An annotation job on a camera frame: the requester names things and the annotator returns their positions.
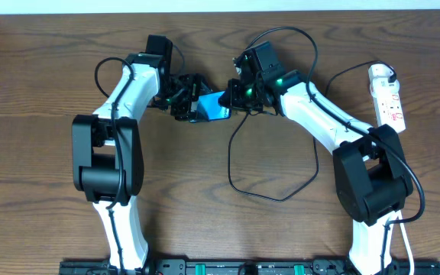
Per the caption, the white charger plug adapter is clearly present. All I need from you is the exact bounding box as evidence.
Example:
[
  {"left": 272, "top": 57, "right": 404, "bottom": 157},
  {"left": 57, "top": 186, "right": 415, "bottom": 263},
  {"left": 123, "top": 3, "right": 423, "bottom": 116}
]
[{"left": 368, "top": 63, "right": 397, "bottom": 83}]

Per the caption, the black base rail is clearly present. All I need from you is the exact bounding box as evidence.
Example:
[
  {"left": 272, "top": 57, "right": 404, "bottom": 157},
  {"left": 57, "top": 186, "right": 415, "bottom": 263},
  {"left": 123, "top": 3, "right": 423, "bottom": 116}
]
[{"left": 58, "top": 258, "right": 440, "bottom": 275}]

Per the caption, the blue smartphone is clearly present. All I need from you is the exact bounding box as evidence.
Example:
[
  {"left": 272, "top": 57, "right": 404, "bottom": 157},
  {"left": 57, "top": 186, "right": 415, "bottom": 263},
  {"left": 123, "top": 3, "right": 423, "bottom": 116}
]
[{"left": 191, "top": 91, "right": 231, "bottom": 122}]

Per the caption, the white power strip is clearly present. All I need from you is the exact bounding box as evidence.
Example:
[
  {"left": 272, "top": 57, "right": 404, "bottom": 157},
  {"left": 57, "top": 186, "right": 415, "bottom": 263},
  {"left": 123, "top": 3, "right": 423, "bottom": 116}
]
[{"left": 370, "top": 78, "right": 406, "bottom": 133}]

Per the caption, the white power strip cord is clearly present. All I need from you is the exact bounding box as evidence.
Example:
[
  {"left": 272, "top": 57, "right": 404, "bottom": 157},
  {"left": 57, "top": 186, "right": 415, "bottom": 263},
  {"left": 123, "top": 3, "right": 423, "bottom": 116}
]
[{"left": 397, "top": 209, "right": 416, "bottom": 275}]

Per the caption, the black charging cable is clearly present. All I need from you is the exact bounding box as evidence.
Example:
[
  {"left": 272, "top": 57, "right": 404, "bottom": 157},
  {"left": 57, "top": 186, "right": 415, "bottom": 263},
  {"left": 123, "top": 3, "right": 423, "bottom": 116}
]
[{"left": 227, "top": 60, "right": 397, "bottom": 202}]

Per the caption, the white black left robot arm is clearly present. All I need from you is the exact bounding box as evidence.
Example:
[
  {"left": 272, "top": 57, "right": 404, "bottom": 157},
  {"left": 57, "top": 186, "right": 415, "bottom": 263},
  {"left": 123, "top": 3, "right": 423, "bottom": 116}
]
[{"left": 72, "top": 34, "right": 209, "bottom": 274}]

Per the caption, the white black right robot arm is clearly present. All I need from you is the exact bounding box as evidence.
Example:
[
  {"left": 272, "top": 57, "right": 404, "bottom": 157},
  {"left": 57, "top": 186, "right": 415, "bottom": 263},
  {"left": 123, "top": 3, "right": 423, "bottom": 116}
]
[{"left": 187, "top": 42, "right": 413, "bottom": 274}]

